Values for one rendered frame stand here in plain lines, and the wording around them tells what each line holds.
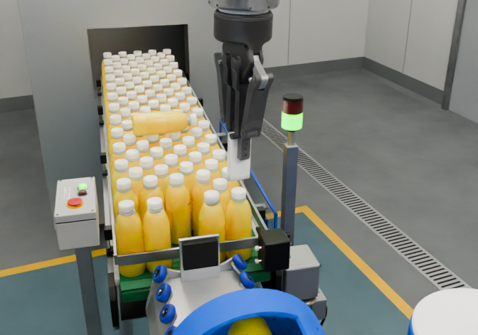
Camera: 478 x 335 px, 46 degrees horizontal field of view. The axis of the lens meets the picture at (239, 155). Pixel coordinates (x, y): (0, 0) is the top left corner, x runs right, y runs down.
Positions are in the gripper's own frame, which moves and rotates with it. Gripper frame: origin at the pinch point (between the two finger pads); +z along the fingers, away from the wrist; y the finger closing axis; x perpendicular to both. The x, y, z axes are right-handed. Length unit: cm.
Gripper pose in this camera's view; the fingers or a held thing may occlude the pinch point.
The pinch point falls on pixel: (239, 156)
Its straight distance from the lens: 79.7
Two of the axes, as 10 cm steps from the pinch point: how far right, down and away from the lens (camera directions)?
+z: -0.3, 9.1, 4.1
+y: 4.5, 3.8, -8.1
